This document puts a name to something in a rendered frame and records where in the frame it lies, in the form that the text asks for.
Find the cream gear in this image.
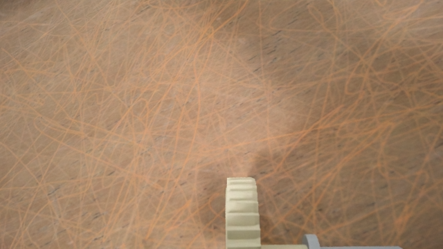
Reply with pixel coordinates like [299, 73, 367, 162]
[226, 178, 402, 249]

